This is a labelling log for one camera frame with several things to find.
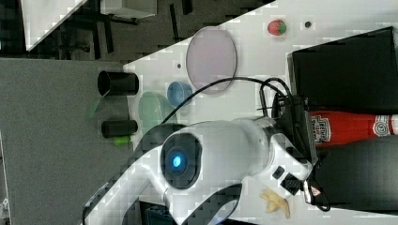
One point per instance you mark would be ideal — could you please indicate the white background table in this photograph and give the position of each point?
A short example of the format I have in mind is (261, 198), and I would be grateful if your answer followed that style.
(41, 17)

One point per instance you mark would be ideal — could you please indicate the green perforated colander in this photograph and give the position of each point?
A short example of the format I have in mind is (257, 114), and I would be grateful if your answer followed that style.
(153, 108)

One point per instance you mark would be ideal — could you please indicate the toy strawberry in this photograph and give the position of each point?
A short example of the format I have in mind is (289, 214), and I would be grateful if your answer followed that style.
(277, 27)

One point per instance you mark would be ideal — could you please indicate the purple oval plate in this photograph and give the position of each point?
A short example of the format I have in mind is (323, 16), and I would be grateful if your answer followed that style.
(211, 56)

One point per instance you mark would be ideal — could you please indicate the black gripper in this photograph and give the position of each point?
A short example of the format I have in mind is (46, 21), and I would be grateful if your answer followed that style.
(295, 122)

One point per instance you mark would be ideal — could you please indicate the red ketchup bottle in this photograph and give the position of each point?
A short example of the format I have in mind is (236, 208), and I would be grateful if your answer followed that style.
(336, 128)

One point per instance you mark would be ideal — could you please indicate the grey background box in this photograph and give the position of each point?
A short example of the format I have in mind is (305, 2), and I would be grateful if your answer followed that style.
(129, 8)

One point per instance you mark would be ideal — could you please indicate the toy peeled banana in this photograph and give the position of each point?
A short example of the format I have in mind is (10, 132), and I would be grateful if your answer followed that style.
(275, 202)

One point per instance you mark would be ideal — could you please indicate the dark blue crate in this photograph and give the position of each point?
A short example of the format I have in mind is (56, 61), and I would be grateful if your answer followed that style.
(157, 215)

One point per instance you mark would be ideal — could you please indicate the bright green small object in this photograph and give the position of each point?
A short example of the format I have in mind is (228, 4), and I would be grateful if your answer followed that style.
(120, 140)

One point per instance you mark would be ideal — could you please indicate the blue small bowl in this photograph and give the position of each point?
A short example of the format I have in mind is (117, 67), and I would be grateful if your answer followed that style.
(177, 92)

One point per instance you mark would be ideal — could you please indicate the large black cup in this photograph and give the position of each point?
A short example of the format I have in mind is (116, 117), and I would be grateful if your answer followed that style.
(118, 83)

